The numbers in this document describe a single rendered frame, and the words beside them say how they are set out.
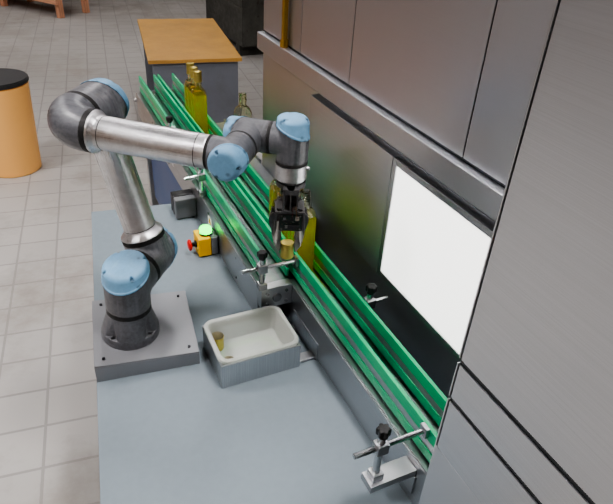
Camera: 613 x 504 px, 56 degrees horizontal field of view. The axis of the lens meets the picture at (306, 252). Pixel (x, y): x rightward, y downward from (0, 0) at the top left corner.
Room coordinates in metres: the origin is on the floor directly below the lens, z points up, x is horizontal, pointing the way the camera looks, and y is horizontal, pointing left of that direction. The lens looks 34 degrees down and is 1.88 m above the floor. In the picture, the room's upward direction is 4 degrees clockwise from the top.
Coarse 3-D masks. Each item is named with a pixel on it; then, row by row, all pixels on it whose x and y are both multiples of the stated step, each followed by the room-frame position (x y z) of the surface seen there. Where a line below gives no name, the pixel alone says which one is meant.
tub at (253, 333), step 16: (224, 320) 1.21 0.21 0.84; (240, 320) 1.23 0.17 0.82; (256, 320) 1.25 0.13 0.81; (272, 320) 1.26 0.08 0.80; (208, 336) 1.13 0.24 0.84; (224, 336) 1.20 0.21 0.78; (240, 336) 1.22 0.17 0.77; (256, 336) 1.22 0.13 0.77; (272, 336) 1.23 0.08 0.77; (288, 336) 1.18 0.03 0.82; (224, 352) 1.15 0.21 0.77; (240, 352) 1.15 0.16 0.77; (256, 352) 1.08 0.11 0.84
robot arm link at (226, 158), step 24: (72, 96) 1.23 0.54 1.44; (48, 120) 1.19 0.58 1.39; (72, 120) 1.15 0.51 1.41; (96, 120) 1.16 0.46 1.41; (120, 120) 1.17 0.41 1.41; (72, 144) 1.15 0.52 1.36; (96, 144) 1.14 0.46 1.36; (120, 144) 1.13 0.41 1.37; (144, 144) 1.12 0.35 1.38; (168, 144) 1.11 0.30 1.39; (192, 144) 1.11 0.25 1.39; (216, 144) 1.10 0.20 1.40; (240, 144) 1.11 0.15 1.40; (216, 168) 1.07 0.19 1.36; (240, 168) 1.07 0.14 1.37
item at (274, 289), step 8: (280, 280) 1.34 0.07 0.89; (288, 280) 1.34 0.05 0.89; (272, 288) 1.30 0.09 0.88; (280, 288) 1.31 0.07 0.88; (288, 288) 1.32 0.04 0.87; (264, 296) 1.29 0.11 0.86; (272, 296) 1.30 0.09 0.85; (280, 296) 1.31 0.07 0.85; (288, 296) 1.33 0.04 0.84; (264, 304) 1.29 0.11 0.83; (272, 304) 1.30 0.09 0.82; (280, 304) 1.31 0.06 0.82
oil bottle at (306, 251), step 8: (312, 208) 1.41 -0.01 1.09; (312, 216) 1.40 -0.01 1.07; (312, 224) 1.40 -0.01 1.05; (304, 232) 1.39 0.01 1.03; (312, 232) 1.40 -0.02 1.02; (304, 240) 1.39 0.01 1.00; (312, 240) 1.40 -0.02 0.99; (304, 248) 1.39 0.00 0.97; (312, 248) 1.40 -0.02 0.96; (304, 256) 1.39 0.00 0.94; (312, 256) 1.40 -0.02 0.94; (312, 264) 1.40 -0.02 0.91
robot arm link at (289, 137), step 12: (288, 120) 1.20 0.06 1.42; (300, 120) 1.21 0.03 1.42; (276, 132) 1.20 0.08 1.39; (288, 132) 1.19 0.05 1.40; (300, 132) 1.19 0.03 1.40; (276, 144) 1.19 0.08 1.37; (288, 144) 1.19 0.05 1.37; (300, 144) 1.19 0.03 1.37; (276, 156) 1.21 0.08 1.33; (288, 156) 1.19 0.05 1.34; (300, 156) 1.19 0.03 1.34; (288, 168) 1.19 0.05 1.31
